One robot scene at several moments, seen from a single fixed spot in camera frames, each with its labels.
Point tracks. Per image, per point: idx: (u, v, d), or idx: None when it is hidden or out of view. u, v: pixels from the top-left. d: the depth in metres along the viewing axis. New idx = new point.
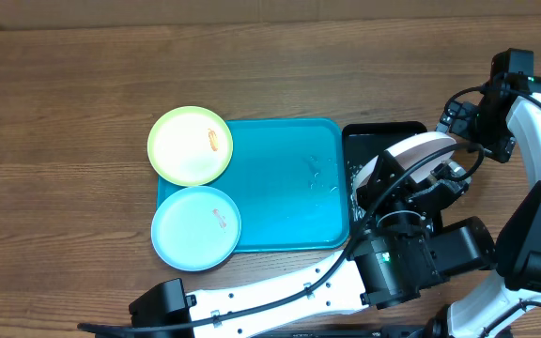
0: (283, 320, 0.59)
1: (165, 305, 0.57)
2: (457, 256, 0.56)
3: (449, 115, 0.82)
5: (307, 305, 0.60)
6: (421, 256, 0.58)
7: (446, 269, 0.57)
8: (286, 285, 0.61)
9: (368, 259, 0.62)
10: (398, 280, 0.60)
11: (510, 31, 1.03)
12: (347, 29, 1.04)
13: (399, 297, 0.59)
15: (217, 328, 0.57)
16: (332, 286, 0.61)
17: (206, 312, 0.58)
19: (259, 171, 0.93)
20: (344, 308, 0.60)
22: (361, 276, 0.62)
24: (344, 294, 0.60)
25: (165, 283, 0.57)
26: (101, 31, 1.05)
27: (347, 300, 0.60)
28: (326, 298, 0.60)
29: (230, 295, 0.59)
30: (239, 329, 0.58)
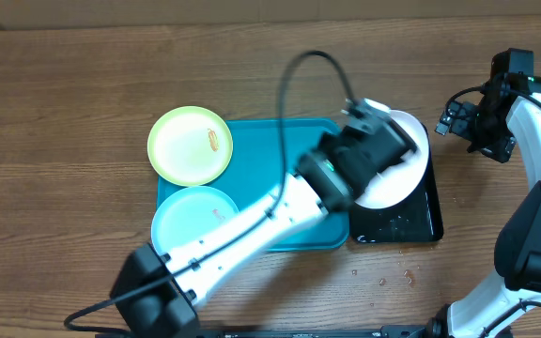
0: (255, 246, 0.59)
1: (141, 268, 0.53)
2: (387, 148, 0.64)
3: (448, 115, 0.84)
5: (273, 226, 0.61)
6: (354, 159, 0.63)
7: (382, 159, 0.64)
8: (248, 218, 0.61)
9: (316, 173, 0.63)
10: (346, 179, 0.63)
11: (510, 31, 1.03)
12: (347, 29, 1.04)
13: (353, 193, 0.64)
15: (196, 272, 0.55)
16: (291, 204, 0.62)
17: (180, 264, 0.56)
19: (259, 171, 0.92)
20: (308, 217, 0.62)
22: (312, 188, 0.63)
24: (302, 206, 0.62)
25: (137, 251, 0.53)
26: (101, 31, 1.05)
27: (308, 209, 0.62)
28: (288, 214, 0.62)
29: (200, 242, 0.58)
30: (219, 266, 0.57)
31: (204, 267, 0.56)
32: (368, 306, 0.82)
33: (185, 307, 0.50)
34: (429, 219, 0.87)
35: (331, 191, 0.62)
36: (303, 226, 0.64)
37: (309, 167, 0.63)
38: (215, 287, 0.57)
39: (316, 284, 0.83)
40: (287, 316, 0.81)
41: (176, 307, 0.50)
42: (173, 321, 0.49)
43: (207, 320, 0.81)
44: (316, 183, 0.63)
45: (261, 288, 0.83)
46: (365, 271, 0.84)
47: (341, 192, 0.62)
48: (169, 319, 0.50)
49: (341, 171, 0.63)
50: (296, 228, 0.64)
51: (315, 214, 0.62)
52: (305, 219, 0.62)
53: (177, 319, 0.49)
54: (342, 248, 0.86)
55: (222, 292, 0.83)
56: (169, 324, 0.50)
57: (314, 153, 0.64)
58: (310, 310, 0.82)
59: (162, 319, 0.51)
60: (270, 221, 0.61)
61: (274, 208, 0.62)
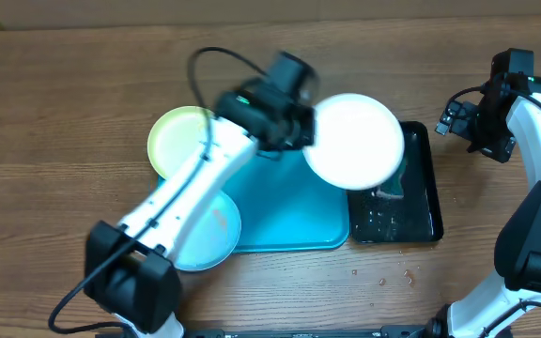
0: (202, 190, 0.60)
1: (102, 243, 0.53)
2: (285, 69, 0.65)
3: (448, 115, 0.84)
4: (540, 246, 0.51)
5: (211, 168, 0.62)
6: (263, 90, 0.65)
7: (288, 86, 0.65)
8: (184, 171, 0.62)
9: (231, 110, 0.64)
10: (258, 108, 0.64)
11: (510, 31, 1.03)
12: (347, 29, 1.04)
13: (276, 122, 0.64)
15: (158, 228, 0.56)
16: (221, 144, 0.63)
17: (137, 226, 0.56)
19: (259, 171, 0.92)
20: (242, 147, 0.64)
22: (235, 123, 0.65)
24: (233, 141, 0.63)
25: (91, 230, 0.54)
26: (101, 31, 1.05)
27: (239, 142, 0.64)
28: (223, 153, 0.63)
29: (150, 203, 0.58)
30: (177, 215, 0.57)
31: (163, 221, 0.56)
32: (368, 306, 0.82)
33: (159, 259, 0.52)
34: (429, 219, 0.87)
35: (254, 121, 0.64)
36: (239, 161, 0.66)
37: (226, 105, 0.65)
38: (181, 237, 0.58)
39: (316, 284, 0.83)
40: (287, 316, 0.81)
41: (147, 264, 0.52)
42: (150, 276, 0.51)
43: (208, 320, 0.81)
44: (239, 118, 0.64)
45: (262, 287, 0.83)
46: (365, 271, 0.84)
47: (263, 121, 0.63)
48: (147, 278, 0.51)
49: (255, 103, 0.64)
50: (235, 165, 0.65)
51: (247, 143, 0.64)
52: (240, 153, 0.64)
53: (154, 273, 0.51)
54: (342, 248, 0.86)
55: (222, 292, 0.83)
56: (148, 281, 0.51)
57: (227, 92, 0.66)
58: (310, 310, 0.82)
59: (142, 281, 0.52)
60: (208, 163, 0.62)
61: (208, 152, 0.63)
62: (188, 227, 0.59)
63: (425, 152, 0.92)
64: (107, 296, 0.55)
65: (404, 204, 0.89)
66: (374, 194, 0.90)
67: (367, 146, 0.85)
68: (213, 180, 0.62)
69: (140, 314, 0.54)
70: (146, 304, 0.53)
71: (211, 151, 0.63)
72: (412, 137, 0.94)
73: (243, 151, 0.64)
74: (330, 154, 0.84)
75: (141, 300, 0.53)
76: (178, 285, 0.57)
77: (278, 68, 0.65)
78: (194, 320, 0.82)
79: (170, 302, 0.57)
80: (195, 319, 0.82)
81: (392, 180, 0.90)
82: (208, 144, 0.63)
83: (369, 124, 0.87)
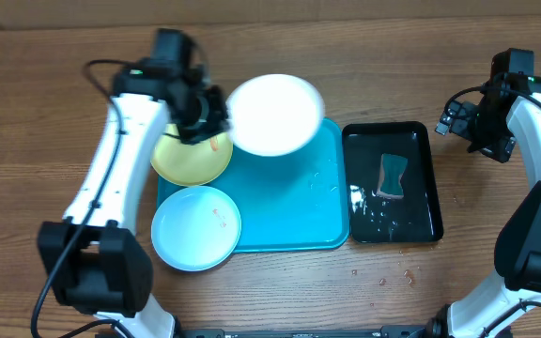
0: (131, 162, 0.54)
1: (54, 245, 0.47)
2: (167, 44, 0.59)
3: (449, 115, 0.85)
4: None
5: (131, 138, 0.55)
6: (152, 60, 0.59)
7: (177, 52, 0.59)
8: (106, 149, 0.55)
9: (124, 84, 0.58)
10: (146, 80, 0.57)
11: (510, 31, 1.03)
12: (347, 29, 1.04)
13: (176, 83, 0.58)
15: (102, 208, 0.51)
16: (133, 113, 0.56)
17: (80, 212, 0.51)
19: (259, 172, 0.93)
20: (155, 111, 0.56)
22: (134, 95, 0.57)
24: (142, 109, 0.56)
25: (38, 236, 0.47)
26: (101, 31, 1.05)
27: (150, 108, 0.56)
28: (139, 121, 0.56)
29: (85, 189, 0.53)
30: (115, 192, 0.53)
31: (105, 200, 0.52)
32: (368, 306, 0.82)
33: (112, 237, 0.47)
34: (429, 220, 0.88)
35: (151, 86, 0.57)
36: (160, 126, 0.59)
37: (118, 83, 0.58)
38: (129, 208, 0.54)
39: (316, 284, 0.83)
40: (287, 316, 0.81)
41: (103, 245, 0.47)
42: (111, 255, 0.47)
43: (208, 320, 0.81)
44: (137, 88, 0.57)
45: (262, 287, 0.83)
46: (365, 271, 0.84)
47: (161, 84, 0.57)
48: (111, 259, 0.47)
49: (146, 71, 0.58)
50: (159, 130, 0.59)
51: (157, 106, 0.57)
52: (157, 117, 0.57)
53: (115, 251, 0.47)
54: (342, 248, 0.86)
55: (222, 292, 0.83)
56: (114, 262, 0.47)
57: (116, 73, 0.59)
58: (310, 310, 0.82)
59: (106, 265, 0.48)
60: (128, 136, 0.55)
61: (126, 124, 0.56)
62: (131, 198, 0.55)
63: (425, 152, 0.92)
64: (81, 294, 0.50)
65: (404, 205, 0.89)
66: (375, 194, 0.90)
67: (286, 115, 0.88)
68: (141, 149, 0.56)
69: (121, 299, 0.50)
70: (120, 286, 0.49)
71: (127, 122, 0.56)
72: (412, 136, 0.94)
73: (159, 115, 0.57)
74: (254, 130, 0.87)
75: (115, 284, 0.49)
76: (145, 255, 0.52)
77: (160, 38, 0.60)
78: (194, 320, 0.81)
79: (146, 276, 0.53)
80: (195, 319, 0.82)
81: (392, 180, 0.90)
82: (118, 116, 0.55)
83: (280, 96, 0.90)
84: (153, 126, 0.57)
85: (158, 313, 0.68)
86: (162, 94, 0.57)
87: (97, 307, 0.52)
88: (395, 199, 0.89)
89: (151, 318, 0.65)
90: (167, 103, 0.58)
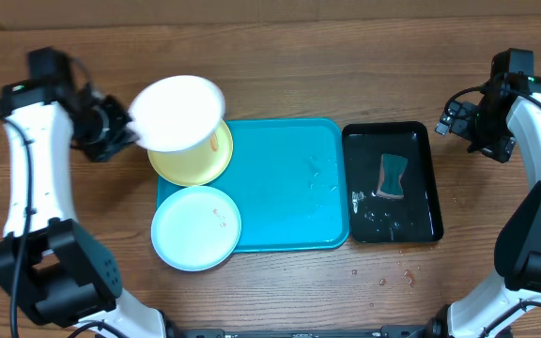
0: (48, 163, 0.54)
1: (6, 263, 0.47)
2: (42, 64, 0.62)
3: (449, 115, 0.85)
4: None
5: (39, 145, 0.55)
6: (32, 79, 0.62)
7: (54, 67, 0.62)
8: (18, 163, 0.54)
9: (12, 103, 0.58)
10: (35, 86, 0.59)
11: (510, 31, 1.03)
12: (347, 29, 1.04)
13: (61, 84, 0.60)
15: (38, 212, 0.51)
16: (32, 122, 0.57)
17: (19, 225, 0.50)
19: (260, 172, 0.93)
20: (51, 113, 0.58)
22: (26, 106, 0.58)
24: (37, 116, 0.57)
25: None
26: (102, 31, 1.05)
27: (45, 112, 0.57)
28: (40, 127, 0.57)
29: (15, 203, 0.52)
30: (44, 192, 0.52)
31: (39, 205, 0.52)
32: (368, 306, 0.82)
33: (57, 233, 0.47)
34: (429, 220, 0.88)
35: (38, 96, 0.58)
36: (64, 128, 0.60)
37: (5, 105, 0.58)
38: (66, 205, 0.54)
39: (316, 284, 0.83)
40: (287, 316, 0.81)
41: (54, 242, 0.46)
42: (66, 249, 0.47)
43: (208, 320, 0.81)
44: (25, 103, 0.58)
45: (262, 287, 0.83)
46: (365, 271, 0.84)
47: (46, 89, 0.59)
48: (68, 253, 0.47)
49: (28, 85, 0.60)
50: (64, 130, 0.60)
51: (52, 109, 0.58)
52: (55, 119, 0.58)
53: (67, 243, 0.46)
54: (342, 248, 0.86)
55: (222, 292, 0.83)
56: (71, 253, 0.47)
57: None
58: (310, 310, 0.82)
59: (65, 261, 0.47)
60: (35, 144, 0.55)
61: (31, 134, 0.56)
62: (64, 194, 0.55)
63: (425, 152, 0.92)
64: (54, 303, 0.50)
65: (405, 205, 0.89)
66: (375, 194, 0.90)
67: (191, 110, 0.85)
68: (54, 151, 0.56)
69: (97, 289, 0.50)
70: (88, 278, 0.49)
71: (30, 132, 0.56)
72: (412, 137, 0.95)
73: (57, 115, 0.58)
74: (162, 130, 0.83)
75: (84, 277, 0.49)
76: (100, 244, 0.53)
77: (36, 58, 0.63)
78: (194, 320, 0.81)
79: (110, 263, 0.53)
80: (195, 319, 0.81)
81: (392, 181, 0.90)
82: (19, 131, 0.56)
83: (183, 92, 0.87)
84: (56, 124, 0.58)
85: (145, 310, 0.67)
86: (52, 98, 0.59)
87: (76, 311, 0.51)
88: (396, 199, 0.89)
89: (138, 314, 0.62)
90: (60, 105, 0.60)
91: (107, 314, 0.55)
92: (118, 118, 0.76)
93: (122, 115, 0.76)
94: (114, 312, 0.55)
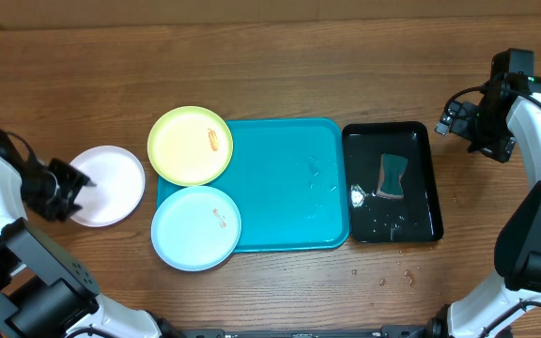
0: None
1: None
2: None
3: (448, 115, 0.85)
4: None
5: None
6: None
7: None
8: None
9: None
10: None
11: (510, 31, 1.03)
12: (347, 29, 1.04)
13: (4, 145, 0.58)
15: None
16: None
17: None
19: (260, 172, 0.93)
20: None
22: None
24: None
25: None
26: (102, 31, 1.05)
27: None
28: None
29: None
30: None
31: None
32: (368, 306, 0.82)
33: (12, 234, 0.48)
34: (429, 220, 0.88)
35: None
36: (11, 174, 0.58)
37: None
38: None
39: (316, 284, 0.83)
40: (287, 316, 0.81)
41: (11, 245, 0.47)
42: (27, 245, 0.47)
43: (207, 320, 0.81)
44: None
45: (262, 287, 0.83)
46: (365, 271, 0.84)
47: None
48: (28, 250, 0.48)
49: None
50: (11, 175, 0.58)
51: None
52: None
53: (23, 241, 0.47)
54: (342, 249, 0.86)
55: (222, 292, 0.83)
56: (30, 250, 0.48)
57: None
58: (310, 310, 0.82)
59: (28, 261, 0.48)
60: None
61: None
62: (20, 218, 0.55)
63: (426, 151, 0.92)
64: (35, 318, 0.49)
65: (405, 205, 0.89)
66: (375, 194, 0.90)
67: (128, 194, 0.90)
68: (2, 187, 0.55)
69: (70, 290, 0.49)
70: (55, 276, 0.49)
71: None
72: (412, 137, 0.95)
73: None
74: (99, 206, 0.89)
75: (51, 274, 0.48)
76: (65, 250, 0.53)
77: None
78: (194, 319, 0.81)
79: (81, 267, 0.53)
80: (195, 319, 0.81)
81: (392, 180, 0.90)
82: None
83: (131, 178, 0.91)
84: (1, 169, 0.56)
85: (133, 314, 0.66)
86: None
87: (59, 319, 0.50)
88: (395, 199, 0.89)
89: (126, 315, 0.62)
90: (4, 160, 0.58)
91: (94, 318, 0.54)
92: (68, 176, 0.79)
93: (70, 171, 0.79)
94: (100, 314, 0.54)
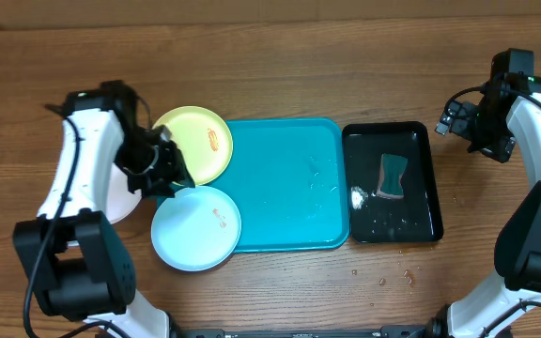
0: (92, 158, 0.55)
1: (31, 244, 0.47)
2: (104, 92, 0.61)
3: (449, 115, 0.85)
4: None
5: (90, 143, 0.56)
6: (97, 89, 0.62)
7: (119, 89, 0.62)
8: (64, 156, 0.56)
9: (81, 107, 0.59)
10: (104, 94, 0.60)
11: (510, 31, 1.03)
12: (347, 29, 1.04)
13: (120, 98, 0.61)
15: (72, 201, 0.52)
16: (86, 122, 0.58)
17: (51, 207, 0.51)
19: (259, 171, 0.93)
20: (107, 121, 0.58)
22: (87, 112, 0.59)
24: (93, 119, 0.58)
25: (17, 243, 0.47)
26: (101, 31, 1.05)
27: (100, 116, 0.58)
28: (90, 131, 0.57)
29: (55, 189, 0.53)
30: (83, 185, 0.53)
31: (76, 195, 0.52)
32: (368, 306, 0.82)
33: (85, 223, 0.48)
34: (429, 220, 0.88)
35: (98, 101, 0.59)
36: (115, 134, 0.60)
37: (68, 106, 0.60)
38: (99, 203, 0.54)
39: (316, 284, 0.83)
40: (287, 316, 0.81)
41: (78, 231, 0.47)
42: (90, 239, 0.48)
43: (208, 320, 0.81)
44: (85, 106, 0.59)
45: (262, 287, 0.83)
46: (365, 271, 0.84)
47: (108, 99, 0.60)
48: (89, 245, 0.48)
49: (92, 93, 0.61)
50: (115, 136, 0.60)
51: (108, 116, 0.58)
52: (109, 125, 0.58)
53: (90, 233, 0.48)
54: (342, 249, 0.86)
55: (222, 292, 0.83)
56: (90, 246, 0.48)
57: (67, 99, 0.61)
58: (310, 310, 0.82)
59: (85, 253, 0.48)
60: (85, 142, 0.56)
61: (83, 133, 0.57)
62: (100, 195, 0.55)
63: (425, 151, 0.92)
64: (65, 299, 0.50)
65: (405, 205, 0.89)
66: (375, 194, 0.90)
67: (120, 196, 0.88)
68: (100, 153, 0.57)
69: (108, 294, 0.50)
70: (102, 276, 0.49)
71: (87, 127, 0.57)
72: (412, 136, 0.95)
73: (106, 130, 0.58)
74: None
75: (99, 273, 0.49)
76: (122, 247, 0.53)
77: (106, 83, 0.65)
78: (194, 319, 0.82)
79: (128, 268, 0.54)
80: (196, 319, 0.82)
81: (392, 181, 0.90)
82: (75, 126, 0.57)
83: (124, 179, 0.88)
84: (108, 130, 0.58)
85: (151, 312, 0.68)
86: (111, 105, 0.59)
87: (86, 309, 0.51)
88: (395, 199, 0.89)
89: (145, 316, 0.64)
90: (115, 115, 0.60)
91: (115, 316, 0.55)
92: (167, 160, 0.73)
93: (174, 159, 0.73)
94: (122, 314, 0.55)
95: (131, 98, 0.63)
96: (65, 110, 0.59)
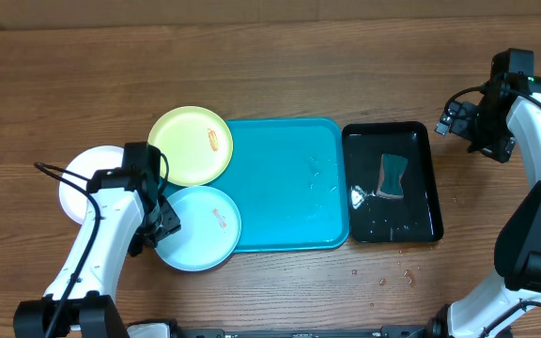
0: (108, 239, 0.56)
1: (34, 326, 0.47)
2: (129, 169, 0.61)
3: (449, 115, 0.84)
4: None
5: (110, 222, 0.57)
6: (123, 166, 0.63)
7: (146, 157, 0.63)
8: (82, 234, 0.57)
9: (105, 192, 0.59)
10: (130, 174, 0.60)
11: (510, 31, 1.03)
12: (347, 29, 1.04)
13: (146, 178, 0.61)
15: (83, 283, 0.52)
16: (110, 200, 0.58)
17: (60, 287, 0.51)
19: (259, 172, 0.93)
20: (129, 201, 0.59)
22: (110, 194, 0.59)
24: (117, 195, 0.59)
25: (18, 323, 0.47)
26: (101, 31, 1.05)
27: (124, 195, 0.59)
28: (110, 209, 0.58)
29: (66, 268, 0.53)
30: (94, 266, 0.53)
31: (86, 275, 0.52)
32: (368, 306, 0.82)
33: (91, 308, 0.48)
34: (429, 220, 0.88)
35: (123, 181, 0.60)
36: (135, 214, 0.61)
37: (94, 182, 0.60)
38: (109, 284, 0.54)
39: (316, 284, 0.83)
40: (287, 316, 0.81)
41: (82, 316, 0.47)
42: (93, 326, 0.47)
43: (208, 320, 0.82)
44: (111, 186, 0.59)
45: (262, 287, 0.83)
46: (365, 271, 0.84)
47: (133, 180, 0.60)
48: (93, 330, 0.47)
49: (118, 172, 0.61)
50: (134, 217, 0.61)
51: (131, 196, 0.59)
52: (131, 205, 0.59)
53: (95, 319, 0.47)
54: (342, 249, 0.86)
55: (222, 292, 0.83)
56: (96, 331, 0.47)
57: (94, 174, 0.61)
58: (310, 310, 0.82)
59: None
60: (105, 220, 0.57)
61: (103, 211, 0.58)
62: (111, 276, 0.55)
63: (425, 152, 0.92)
64: None
65: (405, 205, 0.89)
66: (375, 194, 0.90)
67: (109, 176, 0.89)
68: (118, 233, 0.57)
69: None
70: None
71: (109, 205, 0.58)
72: (412, 137, 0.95)
73: (129, 208, 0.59)
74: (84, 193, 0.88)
75: None
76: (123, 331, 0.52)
77: (130, 154, 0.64)
78: (195, 319, 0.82)
79: None
80: (195, 319, 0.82)
81: (392, 180, 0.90)
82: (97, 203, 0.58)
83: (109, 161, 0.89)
84: (130, 210, 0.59)
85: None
86: (136, 186, 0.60)
87: None
88: (395, 199, 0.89)
89: None
90: (138, 195, 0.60)
91: None
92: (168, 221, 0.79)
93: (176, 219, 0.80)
94: None
95: (154, 160, 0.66)
96: (89, 186, 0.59)
